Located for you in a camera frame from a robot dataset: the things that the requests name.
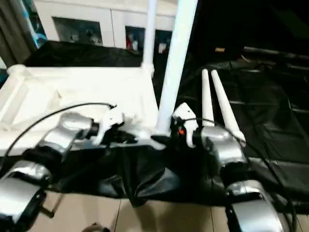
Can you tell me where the dark rounded robot foot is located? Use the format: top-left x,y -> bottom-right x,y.
82,222 -> 109,232

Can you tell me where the white plastic table leg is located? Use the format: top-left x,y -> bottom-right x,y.
211,69 -> 247,146
140,0 -> 158,73
155,0 -> 199,136
201,69 -> 216,128

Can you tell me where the black plastic mat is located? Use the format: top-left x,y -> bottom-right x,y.
0,40 -> 309,215

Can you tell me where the white cabinet with glass doors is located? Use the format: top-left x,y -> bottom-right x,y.
35,0 -> 180,53

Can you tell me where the white plastic table top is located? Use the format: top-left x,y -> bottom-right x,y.
0,64 -> 168,152

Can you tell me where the teal plastic stool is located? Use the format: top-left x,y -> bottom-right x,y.
28,12 -> 48,48

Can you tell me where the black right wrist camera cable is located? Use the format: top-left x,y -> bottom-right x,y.
183,117 -> 298,232

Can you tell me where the black metal workbench leg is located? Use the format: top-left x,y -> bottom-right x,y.
40,192 -> 65,218

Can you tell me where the grey curtain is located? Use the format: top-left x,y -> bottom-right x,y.
0,0 -> 41,68

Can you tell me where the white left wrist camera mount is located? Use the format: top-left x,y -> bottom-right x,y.
95,109 -> 126,146

